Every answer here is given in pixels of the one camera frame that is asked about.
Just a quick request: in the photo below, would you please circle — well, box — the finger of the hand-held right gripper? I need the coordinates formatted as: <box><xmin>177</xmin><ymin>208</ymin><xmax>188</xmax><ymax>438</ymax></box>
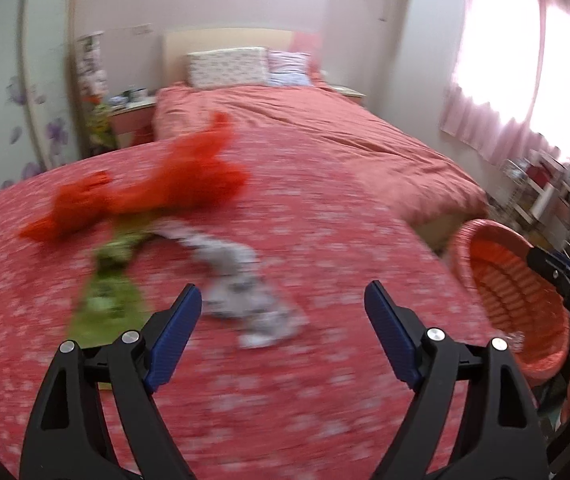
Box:
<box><xmin>526</xmin><ymin>245</ymin><xmax>570</xmax><ymax>295</ymax></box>

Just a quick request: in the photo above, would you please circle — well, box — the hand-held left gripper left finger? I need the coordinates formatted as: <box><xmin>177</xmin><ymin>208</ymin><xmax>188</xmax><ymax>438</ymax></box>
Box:
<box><xmin>20</xmin><ymin>283</ymin><xmax>203</xmax><ymax>480</ymax></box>

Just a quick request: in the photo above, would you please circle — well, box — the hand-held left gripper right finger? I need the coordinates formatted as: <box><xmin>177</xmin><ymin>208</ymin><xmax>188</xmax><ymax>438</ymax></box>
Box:
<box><xmin>364</xmin><ymin>280</ymin><xmax>550</xmax><ymax>480</ymax></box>

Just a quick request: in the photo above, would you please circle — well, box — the orange plastic laundry basket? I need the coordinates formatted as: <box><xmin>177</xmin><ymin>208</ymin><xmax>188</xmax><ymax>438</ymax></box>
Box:
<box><xmin>447</xmin><ymin>219</ymin><xmax>570</xmax><ymax>388</ymax></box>

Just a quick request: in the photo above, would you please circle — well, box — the light green plastic bag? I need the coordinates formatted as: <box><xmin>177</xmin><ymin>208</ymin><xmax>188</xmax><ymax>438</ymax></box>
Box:
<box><xmin>67</xmin><ymin>210</ymin><xmax>154</xmax><ymax>346</ymax></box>

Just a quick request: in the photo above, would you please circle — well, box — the white printed plastic bag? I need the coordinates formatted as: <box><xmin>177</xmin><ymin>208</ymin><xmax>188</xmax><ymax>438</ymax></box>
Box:
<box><xmin>157</xmin><ymin>222</ymin><xmax>308</xmax><ymax>351</ymax></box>

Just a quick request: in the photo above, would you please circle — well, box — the red plastic bag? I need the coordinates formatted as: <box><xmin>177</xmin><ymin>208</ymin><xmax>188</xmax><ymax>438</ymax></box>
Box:
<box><xmin>20</xmin><ymin>111</ymin><xmax>252</xmax><ymax>244</ymax></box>

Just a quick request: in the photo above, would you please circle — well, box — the white shelf unit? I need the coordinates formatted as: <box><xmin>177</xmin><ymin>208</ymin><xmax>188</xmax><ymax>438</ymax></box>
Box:
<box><xmin>515</xmin><ymin>150</ymin><xmax>570</xmax><ymax>231</ymax></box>

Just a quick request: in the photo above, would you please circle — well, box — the red floral bed blanket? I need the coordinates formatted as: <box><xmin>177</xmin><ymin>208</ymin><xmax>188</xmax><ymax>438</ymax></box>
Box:
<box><xmin>0</xmin><ymin>132</ymin><xmax>536</xmax><ymax>480</ymax></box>

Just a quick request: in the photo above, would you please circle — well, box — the pink curtain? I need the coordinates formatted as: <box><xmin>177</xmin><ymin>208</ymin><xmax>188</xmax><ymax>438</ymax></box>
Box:
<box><xmin>440</xmin><ymin>0</ymin><xmax>570</xmax><ymax>171</ymax></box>

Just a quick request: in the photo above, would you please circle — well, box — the pink duvet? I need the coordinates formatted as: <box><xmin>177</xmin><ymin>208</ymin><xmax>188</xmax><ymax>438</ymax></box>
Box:
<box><xmin>152</xmin><ymin>82</ymin><xmax>490</xmax><ymax>226</ymax></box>

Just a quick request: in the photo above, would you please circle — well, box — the pink nightstand with mugs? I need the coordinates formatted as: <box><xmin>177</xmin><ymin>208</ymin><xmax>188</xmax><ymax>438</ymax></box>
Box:
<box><xmin>107</xmin><ymin>97</ymin><xmax>158</xmax><ymax>148</ymax></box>

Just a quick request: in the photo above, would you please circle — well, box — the green plush toy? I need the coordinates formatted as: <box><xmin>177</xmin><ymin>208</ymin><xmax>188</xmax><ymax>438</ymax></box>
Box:
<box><xmin>85</xmin><ymin>102</ymin><xmax>116</xmax><ymax>148</ymax></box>

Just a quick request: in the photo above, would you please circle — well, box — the white floral pillow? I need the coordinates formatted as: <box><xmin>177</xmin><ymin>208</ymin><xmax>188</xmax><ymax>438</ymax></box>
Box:
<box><xmin>186</xmin><ymin>47</ymin><xmax>270</xmax><ymax>91</ymax></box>

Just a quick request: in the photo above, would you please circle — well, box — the clear tube of plush toys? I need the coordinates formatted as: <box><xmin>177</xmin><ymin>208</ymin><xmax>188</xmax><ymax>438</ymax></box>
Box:
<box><xmin>76</xmin><ymin>32</ymin><xmax>108</xmax><ymax>106</ymax></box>

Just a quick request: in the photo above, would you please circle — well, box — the pink striped pillow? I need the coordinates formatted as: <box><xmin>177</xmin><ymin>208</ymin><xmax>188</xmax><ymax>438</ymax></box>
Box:
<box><xmin>266</xmin><ymin>51</ymin><xmax>316</xmax><ymax>88</ymax></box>

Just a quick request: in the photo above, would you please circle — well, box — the cream and pink headboard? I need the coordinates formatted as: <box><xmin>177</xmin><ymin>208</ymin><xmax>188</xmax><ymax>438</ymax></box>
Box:
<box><xmin>163</xmin><ymin>28</ymin><xmax>323</xmax><ymax>86</ymax></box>

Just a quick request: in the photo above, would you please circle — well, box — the wardrobe with purple flower doors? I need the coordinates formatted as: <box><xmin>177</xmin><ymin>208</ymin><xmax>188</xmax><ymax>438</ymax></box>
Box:
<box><xmin>0</xmin><ymin>0</ymin><xmax>86</xmax><ymax>206</ymax></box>

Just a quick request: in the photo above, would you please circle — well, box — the white wire rack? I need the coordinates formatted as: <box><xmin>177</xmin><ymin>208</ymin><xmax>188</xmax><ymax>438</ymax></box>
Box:
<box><xmin>502</xmin><ymin>157</ymin><xmax>540</xmax><ymax>211</ymax></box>

